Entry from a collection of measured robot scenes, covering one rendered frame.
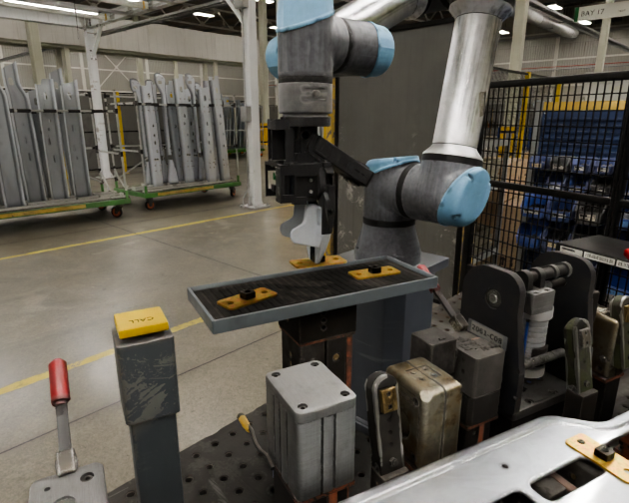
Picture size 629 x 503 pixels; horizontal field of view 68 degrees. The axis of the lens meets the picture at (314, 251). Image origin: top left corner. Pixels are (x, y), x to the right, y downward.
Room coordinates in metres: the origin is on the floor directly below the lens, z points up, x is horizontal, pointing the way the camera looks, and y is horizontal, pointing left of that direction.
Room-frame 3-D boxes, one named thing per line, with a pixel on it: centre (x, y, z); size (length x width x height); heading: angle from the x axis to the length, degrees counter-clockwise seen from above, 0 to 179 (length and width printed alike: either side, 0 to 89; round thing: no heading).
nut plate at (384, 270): (0.74, -0.10, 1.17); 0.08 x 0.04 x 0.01; 113
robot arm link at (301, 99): (0.68, 0.01, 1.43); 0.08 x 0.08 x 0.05
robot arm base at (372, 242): (1.03, -0.17, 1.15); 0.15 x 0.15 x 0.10
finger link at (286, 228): (0.70, 0.02, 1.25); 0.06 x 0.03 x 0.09; 113
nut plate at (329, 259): (0.69, -0.01, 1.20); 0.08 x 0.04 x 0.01; 113
